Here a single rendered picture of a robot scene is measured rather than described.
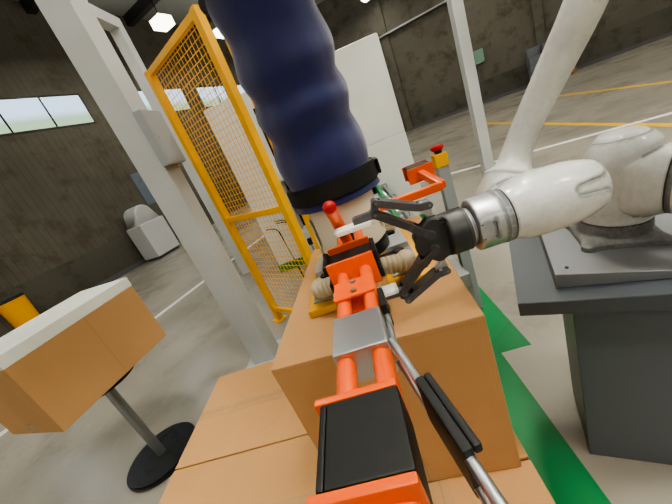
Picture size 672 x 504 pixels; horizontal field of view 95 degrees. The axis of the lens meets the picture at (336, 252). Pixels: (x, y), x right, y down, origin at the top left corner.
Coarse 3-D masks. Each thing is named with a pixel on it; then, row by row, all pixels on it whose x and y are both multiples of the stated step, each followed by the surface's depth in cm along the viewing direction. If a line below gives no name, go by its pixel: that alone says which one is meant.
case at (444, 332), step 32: (448, 288) 61; (288, 320) 74; (320, 320) 68; (416, 320) 56; (448, 320) 53; (480, 320) 51; (288, 352) 62; (320, 352) 58; (416, 352) 55; (448, 352) 54; (480, 352) 54; (288, 384) 60; (320, 384) 59; (448, 384) 57; (480, 384) 57; (416, 416) 61; (480, 416) 60; (512, 448) 62
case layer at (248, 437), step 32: (224, 384) 129; (256, 384) 121; (224, 416) 111; (256, 416) 106; (288, 416) 100; (192, 448) 103; (224, 448) 98; (256, 448) 94; (288, 448) 90; (192, 480) 92; (224, 480) 88; (256, 480) 84; (288, 480) 81; (448, 480) 67; (512, 480) 63
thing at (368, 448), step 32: (384, 384) 26; (320, 416) 25; (352, 416) 24; (384, 416) 23; (320, 448) 23; (352, 448) 22; (384, 448) 21; (416, 448) 23; (320, 480) 20; (352, 480) 20; (384, 480) 19; (416, 480) 18
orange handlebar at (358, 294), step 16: (432, 176) 86; (416, 192) 79; (432, 192) 79; (368, 272) 49; (336, 288) 46; (352, 288) 44; (368, 288) 43; (352, 304) 46; (368, 304) 40; (384, 352) 31; (352, 368) 31; (384, 368) 29; (336, 384) 30; (352, 384) 29
